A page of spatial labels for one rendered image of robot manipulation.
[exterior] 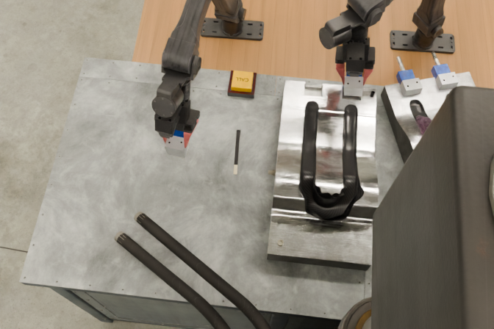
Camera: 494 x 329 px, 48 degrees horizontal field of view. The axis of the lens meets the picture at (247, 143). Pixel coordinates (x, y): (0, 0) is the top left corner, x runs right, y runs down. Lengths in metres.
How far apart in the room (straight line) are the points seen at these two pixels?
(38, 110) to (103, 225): 1.27
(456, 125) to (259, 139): 1.34
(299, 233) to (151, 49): 0.75
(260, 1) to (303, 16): 0.15
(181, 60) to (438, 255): 1.06
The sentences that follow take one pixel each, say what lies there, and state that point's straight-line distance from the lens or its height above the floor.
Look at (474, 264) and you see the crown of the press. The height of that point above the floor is 2.00.
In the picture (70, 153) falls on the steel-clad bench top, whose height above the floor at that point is 0.80.
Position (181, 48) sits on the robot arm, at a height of 1.19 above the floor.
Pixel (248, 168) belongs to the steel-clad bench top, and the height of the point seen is 0.80.
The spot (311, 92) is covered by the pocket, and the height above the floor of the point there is 0.86.
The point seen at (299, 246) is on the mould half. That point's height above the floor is 0.86.
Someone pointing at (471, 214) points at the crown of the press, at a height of 2.00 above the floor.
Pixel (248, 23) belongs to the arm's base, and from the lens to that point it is 1.83.
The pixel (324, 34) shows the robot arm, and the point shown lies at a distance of 1.41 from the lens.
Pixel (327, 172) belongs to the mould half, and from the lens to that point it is 1.45.
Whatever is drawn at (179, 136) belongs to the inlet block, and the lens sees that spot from 1.48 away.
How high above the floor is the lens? 2.24
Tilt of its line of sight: 64 degrees down
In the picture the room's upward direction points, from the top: straight up
